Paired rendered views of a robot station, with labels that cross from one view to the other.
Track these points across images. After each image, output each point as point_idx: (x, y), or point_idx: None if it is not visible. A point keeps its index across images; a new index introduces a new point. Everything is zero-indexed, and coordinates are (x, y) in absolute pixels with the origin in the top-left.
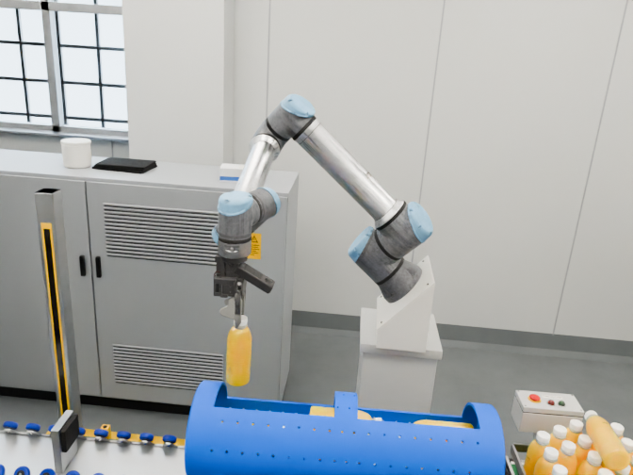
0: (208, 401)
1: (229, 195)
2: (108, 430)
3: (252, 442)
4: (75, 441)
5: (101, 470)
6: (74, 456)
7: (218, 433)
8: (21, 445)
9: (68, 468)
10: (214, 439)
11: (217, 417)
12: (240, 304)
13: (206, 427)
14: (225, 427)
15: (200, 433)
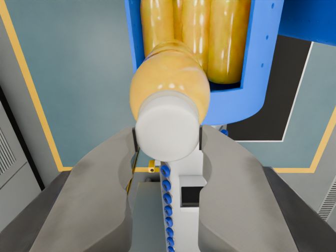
0: (235, 99)
1: None
2: (152, 165)
3: (283, 1)
4: (181, 183)
5: (198, 154)
6: (185, 175)
7: (269, 66)
8: (179, 206)
9: (198, 174)
10: (270, 68)
11: (258, 75)
12: (283, 222)
13: (263, 86)
14: (267, 56)
15: (264, 91)
